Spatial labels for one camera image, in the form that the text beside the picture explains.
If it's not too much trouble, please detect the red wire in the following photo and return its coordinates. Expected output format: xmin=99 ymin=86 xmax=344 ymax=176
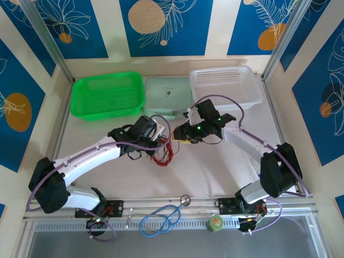
xmin=153 ymin=145 xmax=173 ymax=167
xmin=152 ymin=150 xmax=170 ymax=168
xmin=158 ymin=135 xmax=177 ymax=162
xmin=161 ymin=139 xmax=175 ymax=164

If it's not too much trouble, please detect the mint green zip pouch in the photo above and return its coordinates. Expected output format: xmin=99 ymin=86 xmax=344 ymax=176
xmin=143 ymin=76 xmax=195 ymax=121

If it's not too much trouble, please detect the white perforated plastic basket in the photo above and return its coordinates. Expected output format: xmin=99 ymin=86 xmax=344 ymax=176
xmin=189 ymin=66 xmax=263 ymax=111

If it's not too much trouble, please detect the green plastic basket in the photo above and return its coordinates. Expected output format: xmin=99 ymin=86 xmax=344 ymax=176
xmin=70 ymin=71 xmax=146 ymax=122

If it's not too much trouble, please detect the blue stethoscope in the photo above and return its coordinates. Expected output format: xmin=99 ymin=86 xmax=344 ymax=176
xmin=126 ymin=195 xmax=192 ymax=239

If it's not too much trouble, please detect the white packet with blue print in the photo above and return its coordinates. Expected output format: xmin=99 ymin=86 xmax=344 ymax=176
xmin=248 ymin=157 xmax=263 ymax=178

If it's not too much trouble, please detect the grey metal panel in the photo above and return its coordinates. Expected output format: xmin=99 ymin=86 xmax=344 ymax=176
xmin=25 ymin=214 xmax=326 ymax=258

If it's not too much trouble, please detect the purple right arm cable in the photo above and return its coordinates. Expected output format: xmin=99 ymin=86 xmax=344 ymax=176
xmin=192 ymin=95 xmax=309 ymax=234

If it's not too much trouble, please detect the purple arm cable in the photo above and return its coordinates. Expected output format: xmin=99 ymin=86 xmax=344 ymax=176
xmin=192 ymin=95 xmax=309 ymax=234
xmin=26 ymin=114 xmax=173 ymax=241

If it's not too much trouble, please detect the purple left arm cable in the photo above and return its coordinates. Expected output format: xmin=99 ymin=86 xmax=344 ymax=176
xmin=26 ymin=114 xmax=173 ymax=241

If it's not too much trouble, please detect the aluminium frame rail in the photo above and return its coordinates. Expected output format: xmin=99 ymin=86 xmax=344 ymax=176
xmin=23 ymin=195 xmax=317 ymax=223

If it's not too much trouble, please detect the aluminium side rail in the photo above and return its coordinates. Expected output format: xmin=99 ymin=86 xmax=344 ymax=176
xmin=52 ymin=80 xmax=75 ymax=162
xmin=262 ymin=74 xmax=303 ymax=196

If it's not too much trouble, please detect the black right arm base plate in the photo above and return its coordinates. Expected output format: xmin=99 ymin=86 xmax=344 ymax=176
xmin=216 ymin=197 xmax=267 ymax=216

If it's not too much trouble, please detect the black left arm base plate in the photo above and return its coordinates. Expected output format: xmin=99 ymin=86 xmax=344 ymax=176
xmin=74 ymin=200 xmax=124 ymax=218

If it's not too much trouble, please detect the aluminium frame post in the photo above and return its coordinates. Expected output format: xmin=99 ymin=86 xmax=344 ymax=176
xmin=19 ymin=0 xmax=75 ymax=83
xmin=262 ymin=0 xmax=314 ymax=81

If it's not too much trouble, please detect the grey slotted cable duct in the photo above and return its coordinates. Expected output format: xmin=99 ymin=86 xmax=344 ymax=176
xmin=33 ymin=219 xmax=241 ymax=232

